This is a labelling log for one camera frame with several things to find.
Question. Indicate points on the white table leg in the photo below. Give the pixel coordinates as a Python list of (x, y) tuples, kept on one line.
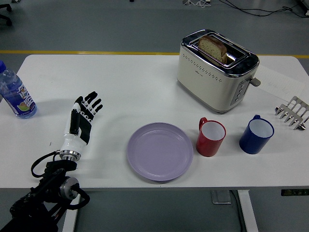
[(72, 222), (248, 212)]

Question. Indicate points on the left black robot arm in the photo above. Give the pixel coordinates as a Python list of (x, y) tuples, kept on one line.
[(48, 191)]

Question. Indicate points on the blue mug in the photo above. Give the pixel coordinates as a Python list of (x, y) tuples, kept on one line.
[(256, 137)]

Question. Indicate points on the red mug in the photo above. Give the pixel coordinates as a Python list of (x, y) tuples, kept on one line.
[(210, 140)]

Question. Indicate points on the black table control panel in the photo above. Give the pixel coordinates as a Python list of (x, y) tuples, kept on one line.
[(295, 192)]

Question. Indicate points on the white paper sheet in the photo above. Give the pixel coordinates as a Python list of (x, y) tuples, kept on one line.
[(280, 82)]

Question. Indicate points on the grey floor socket box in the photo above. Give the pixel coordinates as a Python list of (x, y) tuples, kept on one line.
[(220, 197)]

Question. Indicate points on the blue plastic drink bottle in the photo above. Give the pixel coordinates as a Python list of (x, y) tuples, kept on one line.
[(17, 94)]

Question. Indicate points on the slice of bread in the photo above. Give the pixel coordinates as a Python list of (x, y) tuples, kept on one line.
[(212, 48)]

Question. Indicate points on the silver metal toast rack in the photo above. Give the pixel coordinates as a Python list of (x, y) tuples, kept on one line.
[(293, 113)]

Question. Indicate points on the cream and chrome toaster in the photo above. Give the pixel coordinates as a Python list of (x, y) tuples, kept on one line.
[(214, 79)]

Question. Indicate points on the black office chair base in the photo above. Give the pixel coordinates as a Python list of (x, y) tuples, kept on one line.
[(5, 14)]

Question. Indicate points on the purple plate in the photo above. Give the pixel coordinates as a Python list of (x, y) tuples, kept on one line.
[(160, 152)]

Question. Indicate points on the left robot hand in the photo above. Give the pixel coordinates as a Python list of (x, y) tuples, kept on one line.
[(79, 128)]

